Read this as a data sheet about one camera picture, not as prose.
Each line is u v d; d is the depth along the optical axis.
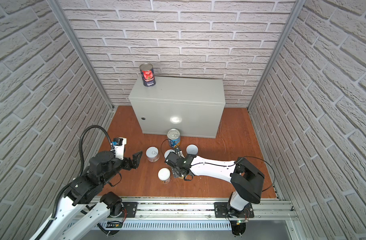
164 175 0.78
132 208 0.73
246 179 0.43
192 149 0.90
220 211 0.73
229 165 0.47
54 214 0.43
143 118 0.90
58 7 0.70
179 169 0.59
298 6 0.69
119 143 0.58
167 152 0.89
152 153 0.87
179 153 0.75
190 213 0.74
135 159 0.62
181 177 0.83
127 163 0.61
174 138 0.90
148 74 0.77
